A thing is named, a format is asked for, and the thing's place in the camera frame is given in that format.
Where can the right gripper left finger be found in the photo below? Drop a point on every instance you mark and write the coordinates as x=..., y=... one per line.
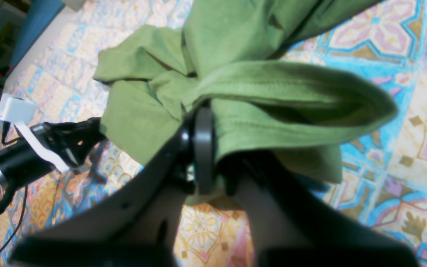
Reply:
x=137, y=225

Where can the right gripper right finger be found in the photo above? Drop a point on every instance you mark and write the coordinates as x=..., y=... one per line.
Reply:
x=290, y=227

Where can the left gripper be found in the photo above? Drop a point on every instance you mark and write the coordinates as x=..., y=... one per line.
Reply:
x=73, y=142

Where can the green t-shirt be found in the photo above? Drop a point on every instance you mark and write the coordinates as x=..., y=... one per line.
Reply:
x=228, y=52

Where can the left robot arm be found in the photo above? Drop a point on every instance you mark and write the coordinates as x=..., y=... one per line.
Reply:
x=20, y=165

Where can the patterned tile tablecloth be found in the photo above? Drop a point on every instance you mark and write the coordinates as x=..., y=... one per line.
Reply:
x=385, y=173

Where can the blue table background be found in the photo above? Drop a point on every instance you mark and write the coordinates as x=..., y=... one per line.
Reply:
x=40, y=14

